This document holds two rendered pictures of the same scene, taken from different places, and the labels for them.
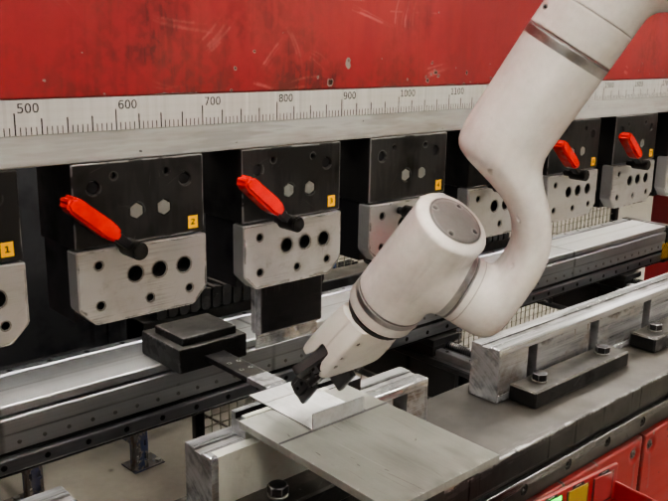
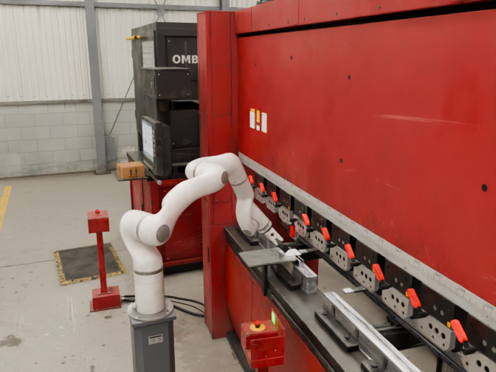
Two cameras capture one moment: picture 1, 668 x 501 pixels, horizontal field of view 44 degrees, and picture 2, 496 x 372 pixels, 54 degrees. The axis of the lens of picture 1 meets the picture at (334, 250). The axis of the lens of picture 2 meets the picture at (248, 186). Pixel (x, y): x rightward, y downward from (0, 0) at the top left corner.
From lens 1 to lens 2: 2.97 m
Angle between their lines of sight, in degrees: 108
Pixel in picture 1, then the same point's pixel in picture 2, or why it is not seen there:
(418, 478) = (246, 256)
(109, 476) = not seen: outside the picture
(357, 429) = (270, 255)
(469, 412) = (318, 305)
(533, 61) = not seen: hidden behind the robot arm
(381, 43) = (296, 176)
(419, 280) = not seen: hidden behind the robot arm
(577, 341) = (349, 328)
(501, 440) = (296, 304)
